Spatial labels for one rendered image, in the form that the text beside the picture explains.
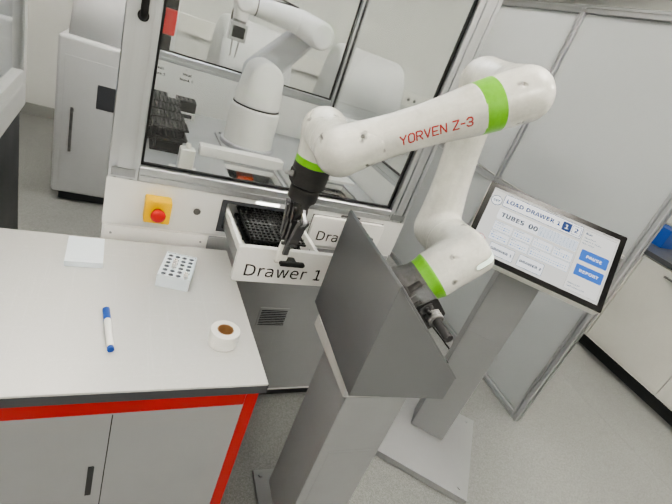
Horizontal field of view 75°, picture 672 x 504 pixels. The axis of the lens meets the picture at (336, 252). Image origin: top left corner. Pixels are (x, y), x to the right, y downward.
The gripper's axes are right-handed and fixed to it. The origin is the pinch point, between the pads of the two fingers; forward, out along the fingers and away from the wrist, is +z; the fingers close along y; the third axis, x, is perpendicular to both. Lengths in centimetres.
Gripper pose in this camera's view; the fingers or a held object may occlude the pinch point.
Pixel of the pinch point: (283, 252)
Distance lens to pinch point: 118.3
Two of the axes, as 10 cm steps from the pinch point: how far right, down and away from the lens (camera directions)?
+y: 3.6, 5.6, -7.4
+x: 8.7, 0.8, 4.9
